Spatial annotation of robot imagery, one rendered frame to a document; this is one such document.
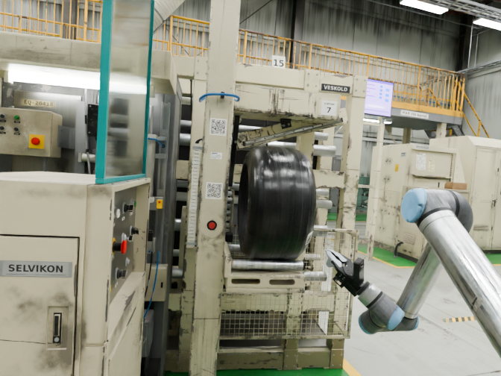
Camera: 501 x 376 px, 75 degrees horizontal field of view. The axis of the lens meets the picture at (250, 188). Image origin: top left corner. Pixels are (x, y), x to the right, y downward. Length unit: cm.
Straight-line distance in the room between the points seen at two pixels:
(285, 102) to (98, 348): 143
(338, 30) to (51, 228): 1271
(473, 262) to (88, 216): 99
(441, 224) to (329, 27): 1215
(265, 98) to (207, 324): 118
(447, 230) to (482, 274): 15
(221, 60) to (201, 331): 125
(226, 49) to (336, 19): 1179
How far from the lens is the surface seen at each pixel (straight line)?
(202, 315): 165
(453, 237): 112
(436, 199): 121
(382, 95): 575
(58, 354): 94
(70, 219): 83
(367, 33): 1385
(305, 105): 188
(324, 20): 1304
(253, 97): 182
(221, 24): 163
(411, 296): 151
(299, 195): 138
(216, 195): 151
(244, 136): 192
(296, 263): 155
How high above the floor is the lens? 132
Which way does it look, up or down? 3 degrees down
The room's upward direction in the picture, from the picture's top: 4 degrees clockwise
